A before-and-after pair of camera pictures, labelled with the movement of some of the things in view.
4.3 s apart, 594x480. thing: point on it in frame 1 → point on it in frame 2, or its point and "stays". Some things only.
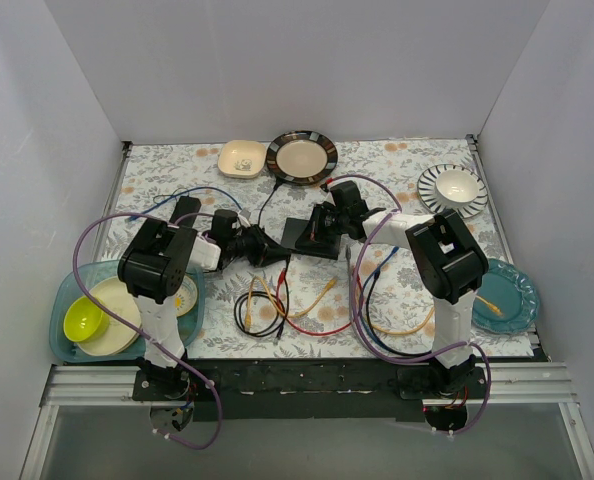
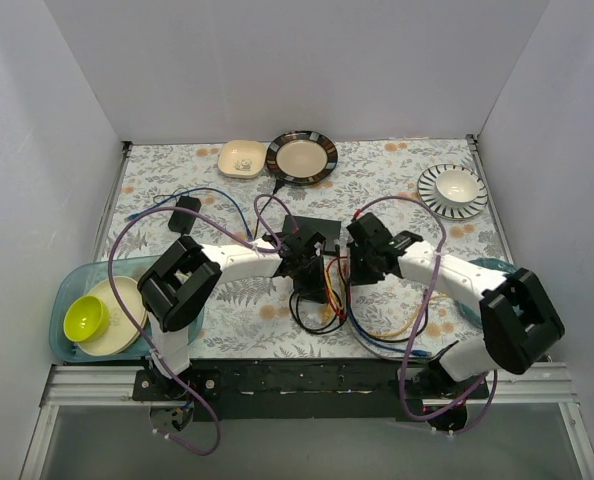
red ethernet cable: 305,330 → 327,286
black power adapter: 186,205 stays
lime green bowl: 84,320 stays
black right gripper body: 320,226 → 358,267
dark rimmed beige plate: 301,157 stays
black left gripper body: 259,246 → 308,279
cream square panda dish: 241,159 stays
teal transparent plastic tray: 67,285 stays
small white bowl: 457,187 stays
